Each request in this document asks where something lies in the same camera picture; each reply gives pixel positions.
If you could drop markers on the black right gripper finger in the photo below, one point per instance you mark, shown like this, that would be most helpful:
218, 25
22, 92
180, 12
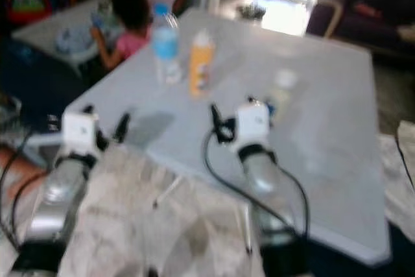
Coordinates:
215, 119

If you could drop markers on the orange juice bottle white cap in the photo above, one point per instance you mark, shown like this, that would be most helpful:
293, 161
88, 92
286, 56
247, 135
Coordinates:
201, 64

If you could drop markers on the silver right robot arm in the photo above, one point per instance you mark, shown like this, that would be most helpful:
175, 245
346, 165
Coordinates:
266, 180

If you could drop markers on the bare leg of person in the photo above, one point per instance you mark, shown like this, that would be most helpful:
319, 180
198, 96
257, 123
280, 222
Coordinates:
21, 170

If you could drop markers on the small clear jar white lid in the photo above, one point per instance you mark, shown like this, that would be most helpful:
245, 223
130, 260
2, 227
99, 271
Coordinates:
283, 89

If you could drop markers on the blue white bowl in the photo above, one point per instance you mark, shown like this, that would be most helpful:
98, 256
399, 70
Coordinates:
76, 40

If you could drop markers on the child in pink shirt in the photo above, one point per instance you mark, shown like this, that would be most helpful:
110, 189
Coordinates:
131, 40

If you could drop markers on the clear water bottle blue label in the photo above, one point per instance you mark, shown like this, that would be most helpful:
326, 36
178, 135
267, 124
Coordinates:
166, 45

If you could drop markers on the small grey low table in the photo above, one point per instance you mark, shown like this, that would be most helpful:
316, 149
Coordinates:
39, 30

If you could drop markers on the grey folding table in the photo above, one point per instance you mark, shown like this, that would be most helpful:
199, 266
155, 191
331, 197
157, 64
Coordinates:
318, 160

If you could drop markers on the beige patterned rug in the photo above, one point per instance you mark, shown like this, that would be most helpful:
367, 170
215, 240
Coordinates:
155, 238

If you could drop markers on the dark armchair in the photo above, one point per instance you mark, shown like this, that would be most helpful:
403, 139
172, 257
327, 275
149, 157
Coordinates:
369, 4

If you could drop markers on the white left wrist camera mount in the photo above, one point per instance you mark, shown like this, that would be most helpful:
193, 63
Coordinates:
82, 130

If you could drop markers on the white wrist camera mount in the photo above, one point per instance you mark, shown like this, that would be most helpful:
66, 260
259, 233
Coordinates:
253, 124
82, 130

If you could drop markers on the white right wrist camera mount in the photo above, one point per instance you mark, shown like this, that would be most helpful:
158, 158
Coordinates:
253, 124

